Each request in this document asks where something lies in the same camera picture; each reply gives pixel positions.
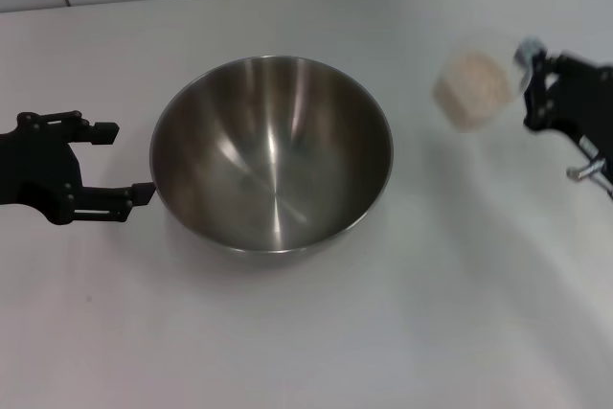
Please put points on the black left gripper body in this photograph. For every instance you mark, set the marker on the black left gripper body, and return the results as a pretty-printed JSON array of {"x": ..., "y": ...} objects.
[{"x": 38, "y": 169}]

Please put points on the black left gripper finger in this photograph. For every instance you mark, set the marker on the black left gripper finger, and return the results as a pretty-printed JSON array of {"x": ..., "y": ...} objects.
[
  {"x": 103, "y": 133},
  {"x": 105, "y": 198}
]

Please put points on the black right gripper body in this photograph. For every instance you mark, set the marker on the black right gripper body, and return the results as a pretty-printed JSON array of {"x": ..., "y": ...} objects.
[{"x": 584, "y": 97}]

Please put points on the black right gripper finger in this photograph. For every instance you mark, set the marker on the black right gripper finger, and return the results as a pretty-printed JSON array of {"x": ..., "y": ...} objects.
[{"x": 536, "y": 102}]

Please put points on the clear plastic cup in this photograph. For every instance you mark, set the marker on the clear plastic cup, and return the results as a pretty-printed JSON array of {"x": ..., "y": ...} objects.
[{"x": 460, "y": 45}]

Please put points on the stainless steel mixing bowl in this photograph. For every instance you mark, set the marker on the stainless steel mixing bowl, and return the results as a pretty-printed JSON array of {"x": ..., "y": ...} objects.
[{"x": 273, "y": 160}]

